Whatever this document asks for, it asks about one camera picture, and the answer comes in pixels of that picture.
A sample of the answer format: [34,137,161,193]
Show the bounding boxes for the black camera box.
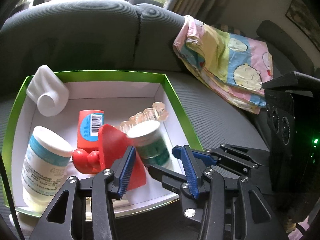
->
[263,72,319,220]

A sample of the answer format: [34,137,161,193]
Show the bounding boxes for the colourful folded cloth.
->
[173,15,273,114]

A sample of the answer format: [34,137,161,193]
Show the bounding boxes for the white plug-in device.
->
[26,64,69,117]

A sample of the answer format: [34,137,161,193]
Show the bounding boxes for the red plastic scoop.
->
[71,123,148,191]

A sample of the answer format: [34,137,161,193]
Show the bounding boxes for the transparent pink hair claw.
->
[114,101,169,133]

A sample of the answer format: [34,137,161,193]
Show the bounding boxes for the pink sleeve forearm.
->
[288,219,310,240]

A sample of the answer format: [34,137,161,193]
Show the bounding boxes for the white textured pad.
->
[16,212,48,239]

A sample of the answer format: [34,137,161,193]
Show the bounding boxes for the green cardboard box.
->
[2,66,202,217]

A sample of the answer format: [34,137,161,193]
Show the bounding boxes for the large white pill bottle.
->
[21,126,73,209]

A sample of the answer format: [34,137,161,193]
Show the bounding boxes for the small green-label white bottle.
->
[126,120,170,167]

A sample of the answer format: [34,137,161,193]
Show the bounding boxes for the framed wall picture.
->
[286,0,319,50]

